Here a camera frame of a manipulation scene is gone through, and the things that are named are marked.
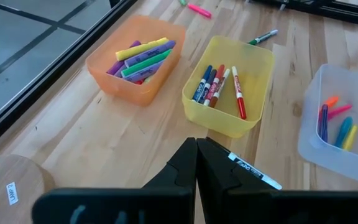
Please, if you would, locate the thin purple highlighter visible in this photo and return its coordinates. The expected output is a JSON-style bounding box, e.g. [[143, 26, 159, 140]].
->
[[318, 103, 329, 143]]

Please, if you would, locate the black dry-erase marker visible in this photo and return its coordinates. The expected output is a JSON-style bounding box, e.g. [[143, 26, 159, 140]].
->
[[198, 68, 218, 105], [206, 136, 283, 191]]

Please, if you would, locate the blue dry-erase marker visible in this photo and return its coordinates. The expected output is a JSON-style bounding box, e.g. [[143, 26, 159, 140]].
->
[[191, 64, 213, 103]]

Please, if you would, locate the clear plastic bin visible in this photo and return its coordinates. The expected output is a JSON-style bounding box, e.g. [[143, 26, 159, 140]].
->
[[297, 63, 358, 183]]

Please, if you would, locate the thin yellow highlighter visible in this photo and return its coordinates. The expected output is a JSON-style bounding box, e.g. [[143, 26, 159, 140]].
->
[[342, 124, 358, 152]]

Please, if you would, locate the thin teal highlighter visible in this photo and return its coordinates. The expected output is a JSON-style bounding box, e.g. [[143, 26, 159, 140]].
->
[[334, 116, 354, 149]]

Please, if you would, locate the thin orange highlighter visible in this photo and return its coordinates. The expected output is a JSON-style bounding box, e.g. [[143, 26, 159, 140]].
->
[[318, 95, 340, 113]]

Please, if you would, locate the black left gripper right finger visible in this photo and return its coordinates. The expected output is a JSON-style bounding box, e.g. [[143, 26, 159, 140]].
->
[[197, 139, 275, 224]]

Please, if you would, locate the thick purple highlighter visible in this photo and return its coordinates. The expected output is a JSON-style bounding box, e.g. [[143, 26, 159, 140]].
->
[[114, 63, 129, 78], [124, 39, 177, 68], [106, 40, 142, 76], [124, 60, 164, 83]]

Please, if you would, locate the yellow plastic bin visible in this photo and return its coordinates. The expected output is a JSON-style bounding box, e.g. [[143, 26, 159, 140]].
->
[[181, 35, 275, 139]]

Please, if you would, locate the orange plastic bin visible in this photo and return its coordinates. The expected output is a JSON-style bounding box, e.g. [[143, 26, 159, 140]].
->
[[85, 14, 187, 108]]

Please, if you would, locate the white cylinder lamp wooden base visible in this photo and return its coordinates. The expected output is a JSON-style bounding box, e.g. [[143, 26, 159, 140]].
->
[[0, 154, 56, 224]]

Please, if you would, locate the thick green highlighter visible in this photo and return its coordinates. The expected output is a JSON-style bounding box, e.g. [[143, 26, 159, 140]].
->
[[121, 49, 173, 78]]

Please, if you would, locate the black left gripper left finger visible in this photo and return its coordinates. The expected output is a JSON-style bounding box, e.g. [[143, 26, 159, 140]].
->
[[142, 138, 198, 190]]

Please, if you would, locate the brown dry-erase marker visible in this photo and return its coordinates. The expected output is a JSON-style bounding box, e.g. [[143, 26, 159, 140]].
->
[[209, 68, 231, 109]]

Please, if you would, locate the black aluminium rig frame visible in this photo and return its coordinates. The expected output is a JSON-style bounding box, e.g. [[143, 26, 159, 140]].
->
[[0, 0, 358, 156]]

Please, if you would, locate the thin pink highlighter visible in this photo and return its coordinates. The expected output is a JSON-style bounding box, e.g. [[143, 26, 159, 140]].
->
[[327, 104, 353, 121], [187, 2, 213, 19]]

